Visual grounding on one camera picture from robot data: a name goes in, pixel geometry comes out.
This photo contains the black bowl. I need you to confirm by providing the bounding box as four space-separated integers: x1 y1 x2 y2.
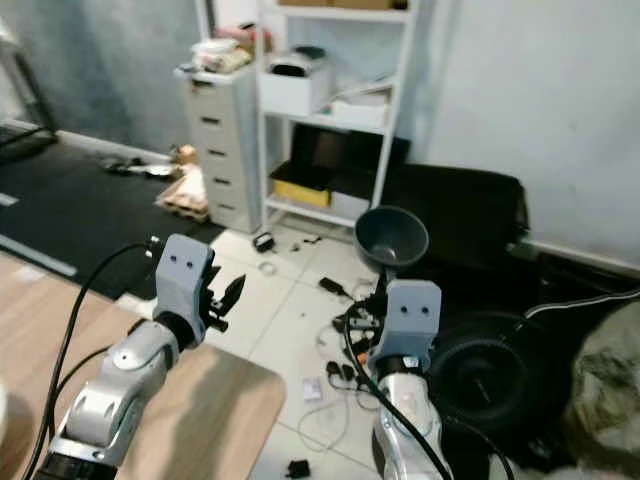
354 204 430 272

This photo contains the orange tool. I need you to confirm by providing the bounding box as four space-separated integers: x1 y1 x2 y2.
345 338 379 366

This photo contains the wooden table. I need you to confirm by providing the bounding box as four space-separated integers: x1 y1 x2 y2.
0 254 287 480

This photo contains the small wooden pallet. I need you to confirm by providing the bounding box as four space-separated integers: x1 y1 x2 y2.
156 158 212 222

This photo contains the yellow box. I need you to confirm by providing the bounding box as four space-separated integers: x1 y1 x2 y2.
269 178 332 210

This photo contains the white drawer cabinet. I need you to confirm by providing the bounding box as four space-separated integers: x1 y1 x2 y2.
174 62 262 233

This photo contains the white shelf rack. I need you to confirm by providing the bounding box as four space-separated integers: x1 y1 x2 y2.
254 0 423 248

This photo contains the black floor mat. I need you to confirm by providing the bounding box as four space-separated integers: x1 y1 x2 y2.
0 125 229 302

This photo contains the flat white box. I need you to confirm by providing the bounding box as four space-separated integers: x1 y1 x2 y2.
328 90 391 129

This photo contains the white storage box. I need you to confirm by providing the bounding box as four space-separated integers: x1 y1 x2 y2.
257 50 332 118

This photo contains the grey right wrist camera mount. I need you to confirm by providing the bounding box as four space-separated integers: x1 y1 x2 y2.
379 279 444 363

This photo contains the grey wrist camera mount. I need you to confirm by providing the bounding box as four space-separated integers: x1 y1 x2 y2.
154 234 217 322
379 279 444 363

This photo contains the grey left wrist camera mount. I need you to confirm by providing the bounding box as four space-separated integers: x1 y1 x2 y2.
154 234 217 322

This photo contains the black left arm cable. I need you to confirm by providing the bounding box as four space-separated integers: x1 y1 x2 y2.
20 241 163 480

